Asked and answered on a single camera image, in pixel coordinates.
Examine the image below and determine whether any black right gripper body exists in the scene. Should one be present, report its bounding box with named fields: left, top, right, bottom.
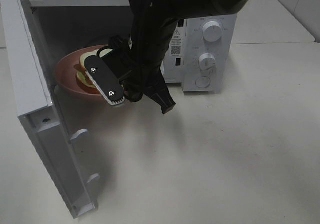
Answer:
left=101, top=35, right=165, bottom=94

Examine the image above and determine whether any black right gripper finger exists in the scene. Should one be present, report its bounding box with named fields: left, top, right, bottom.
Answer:
left=146, top=83, right=176, bottom=114

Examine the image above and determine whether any round door release button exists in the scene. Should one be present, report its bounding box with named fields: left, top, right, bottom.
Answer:
left=195, top=76, right=211, bottom=88

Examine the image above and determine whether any white bread sandwich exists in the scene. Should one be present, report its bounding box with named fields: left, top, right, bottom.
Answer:
left=73, top=49, right=99, bottom=94

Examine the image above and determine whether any pink round plate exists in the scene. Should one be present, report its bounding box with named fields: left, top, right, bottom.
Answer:
left=55, top=45, right=106, bottom=101

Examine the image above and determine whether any white microwave door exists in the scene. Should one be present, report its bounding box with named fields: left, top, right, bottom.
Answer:
left=0, top=0, right=96, bottom=218

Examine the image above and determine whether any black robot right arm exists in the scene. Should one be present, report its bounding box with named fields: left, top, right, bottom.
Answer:
left=100, top=0, right=248, bottom=113

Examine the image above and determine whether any white lower microwave knob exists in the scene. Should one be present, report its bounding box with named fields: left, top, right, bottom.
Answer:
left=198, top=53, right=217, bottom=71

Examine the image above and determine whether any white microwave knob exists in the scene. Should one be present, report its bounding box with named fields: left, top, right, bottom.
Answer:
left=198, top=53, right=217, bottom=71
left=202, top=20, right=223, bottom=42

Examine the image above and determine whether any white microwave oven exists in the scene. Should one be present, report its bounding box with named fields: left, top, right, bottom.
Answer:
left=30, top=0, right=237, bottom=93

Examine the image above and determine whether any white upper microwave knob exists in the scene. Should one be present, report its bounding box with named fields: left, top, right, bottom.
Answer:
left=202, top=20, right=223, bottom=42

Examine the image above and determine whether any black camera cable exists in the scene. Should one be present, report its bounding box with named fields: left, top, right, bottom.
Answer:
left=97, top=0, right=161, bottom=103

